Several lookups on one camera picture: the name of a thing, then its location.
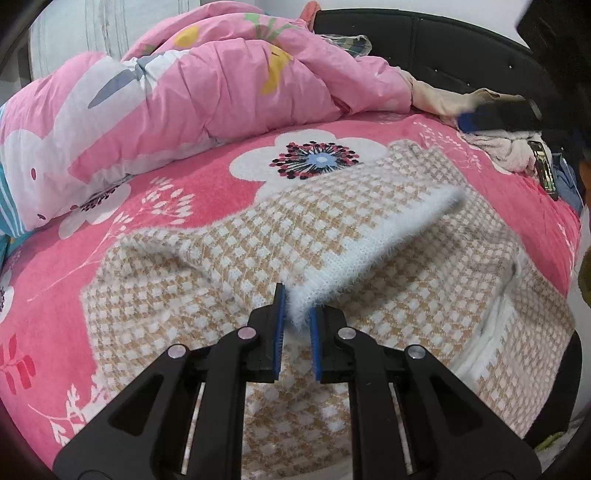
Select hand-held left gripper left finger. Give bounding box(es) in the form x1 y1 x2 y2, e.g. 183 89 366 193
53 283 284 480

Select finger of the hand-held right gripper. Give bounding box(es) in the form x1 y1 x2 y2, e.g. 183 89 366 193
457 99 543 136

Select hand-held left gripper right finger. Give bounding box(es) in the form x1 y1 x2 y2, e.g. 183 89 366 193
309 307 541 480

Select beige white checked knit sweater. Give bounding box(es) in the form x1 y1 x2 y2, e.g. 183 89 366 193
81 138 578 476

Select beige clothes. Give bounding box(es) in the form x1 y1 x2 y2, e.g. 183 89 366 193
399 69 527 116

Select blue clothes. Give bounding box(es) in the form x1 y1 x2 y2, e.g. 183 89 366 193
551 154 585 217

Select pale pink cloth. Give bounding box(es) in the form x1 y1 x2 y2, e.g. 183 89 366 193
457 129 543 175

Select dark yellow printed packet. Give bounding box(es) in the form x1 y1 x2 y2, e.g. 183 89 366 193
529 141 559 201

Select plaid cloth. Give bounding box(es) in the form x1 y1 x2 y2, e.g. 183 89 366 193
321 33 372 58

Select pink floral blanket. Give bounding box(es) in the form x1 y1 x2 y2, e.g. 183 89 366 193
0 111 583 462

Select pink rabbit print quilt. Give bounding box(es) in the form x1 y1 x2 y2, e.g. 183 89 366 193
0 7 414 238

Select white wardrobe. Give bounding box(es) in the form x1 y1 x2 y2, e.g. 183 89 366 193
28 0 185 81

